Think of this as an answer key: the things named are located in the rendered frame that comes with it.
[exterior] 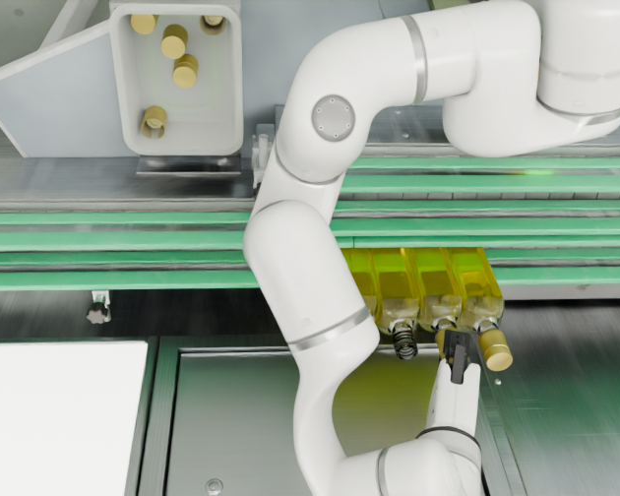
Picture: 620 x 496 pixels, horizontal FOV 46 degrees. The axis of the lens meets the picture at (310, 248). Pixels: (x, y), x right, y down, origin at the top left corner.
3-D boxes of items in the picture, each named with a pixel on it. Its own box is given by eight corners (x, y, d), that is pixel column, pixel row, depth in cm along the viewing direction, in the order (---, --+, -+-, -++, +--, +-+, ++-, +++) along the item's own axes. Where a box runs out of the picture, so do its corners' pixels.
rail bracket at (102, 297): (102, 285, 118) (88, 344, 108) (96, 253, 114) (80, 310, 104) (127, 285, 119) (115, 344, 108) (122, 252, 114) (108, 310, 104)
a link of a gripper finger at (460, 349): (456, 416, 83) (454, 402, 89) (467, 350, 82) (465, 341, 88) (446, 414, 83) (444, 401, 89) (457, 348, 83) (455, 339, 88)
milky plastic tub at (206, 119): (133, 127, 115) (125, 155, 108) (115, -17, 101) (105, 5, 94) (244, 128, 116) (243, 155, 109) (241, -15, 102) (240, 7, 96)
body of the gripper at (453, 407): (471, 493, 83) (474, 417, 92) (489, 435, 77) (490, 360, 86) (406, 479, 84) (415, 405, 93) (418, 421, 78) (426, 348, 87)
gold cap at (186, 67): (173, 52, 106) (170, 65, 103) (198, 53, 106) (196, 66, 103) (174, 76, 108) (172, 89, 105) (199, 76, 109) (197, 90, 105)
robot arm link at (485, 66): (428, 34, 66) (428, 185, 75) (672, -10, 68) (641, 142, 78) (396, 1, 73) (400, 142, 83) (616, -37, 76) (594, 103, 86)
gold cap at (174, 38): (161, 24, 103) (158, 35, 100) (186, 23, 104) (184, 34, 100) (164, 47, 106) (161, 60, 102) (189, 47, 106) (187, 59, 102)
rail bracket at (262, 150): (253, 212, 110) (253, 263, 100) (251, 110, 100) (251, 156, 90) (273, 212, 110) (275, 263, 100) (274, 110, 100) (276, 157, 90)
